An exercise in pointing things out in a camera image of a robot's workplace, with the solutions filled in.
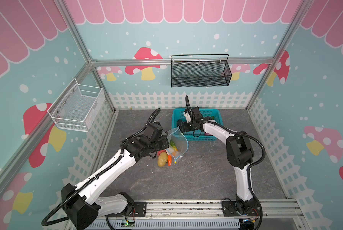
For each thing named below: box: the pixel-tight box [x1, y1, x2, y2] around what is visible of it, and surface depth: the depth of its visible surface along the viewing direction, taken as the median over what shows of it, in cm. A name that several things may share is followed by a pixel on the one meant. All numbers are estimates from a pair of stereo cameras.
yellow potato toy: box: [157, 151, 168, 168], surface depth 89 cm
